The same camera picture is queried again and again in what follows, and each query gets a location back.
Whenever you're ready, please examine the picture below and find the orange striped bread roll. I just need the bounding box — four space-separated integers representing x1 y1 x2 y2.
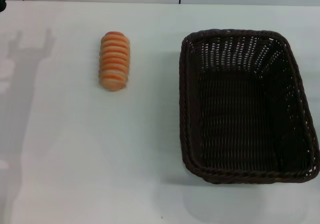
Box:
98 31 131 92

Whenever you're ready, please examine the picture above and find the dark brown wicker basket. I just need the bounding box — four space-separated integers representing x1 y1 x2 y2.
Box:
178 29 320 185

